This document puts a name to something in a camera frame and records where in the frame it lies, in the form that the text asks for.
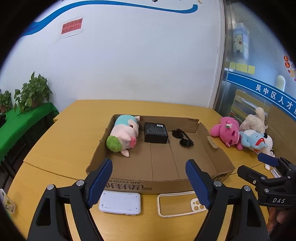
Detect cream clear phone case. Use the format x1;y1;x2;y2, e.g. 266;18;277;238
157;191;207;218

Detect white device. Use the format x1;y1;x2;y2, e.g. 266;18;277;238
98;190;141;215

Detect black sunglasses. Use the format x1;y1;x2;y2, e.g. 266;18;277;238
172;128;194;148

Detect black product box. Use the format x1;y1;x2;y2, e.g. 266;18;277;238
144;122;169;144

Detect pig plush teal shirt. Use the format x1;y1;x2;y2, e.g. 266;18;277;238
106;115;140;158

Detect right hand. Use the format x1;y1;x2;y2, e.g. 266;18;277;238
266;207;290;234

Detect blue white plush toy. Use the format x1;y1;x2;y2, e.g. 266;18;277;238
239;130;275;157

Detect beige plush toy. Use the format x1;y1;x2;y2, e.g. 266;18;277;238
239;107;267;134

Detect paper cup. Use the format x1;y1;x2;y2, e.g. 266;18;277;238
0;189;16;214

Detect pink plush toy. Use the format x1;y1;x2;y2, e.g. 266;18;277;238
210;116;243;151

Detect green covered side table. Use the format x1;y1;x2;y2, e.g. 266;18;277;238
0;102;60;163

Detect brown cardboard box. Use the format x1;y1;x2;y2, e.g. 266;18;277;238
86;114;235;194

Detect small potted plant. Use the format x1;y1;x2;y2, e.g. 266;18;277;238
0;90;13;114

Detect large potted plant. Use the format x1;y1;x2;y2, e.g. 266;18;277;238
14;72;53;113

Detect red wall sign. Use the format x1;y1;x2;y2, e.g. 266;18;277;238
61;18;83;35

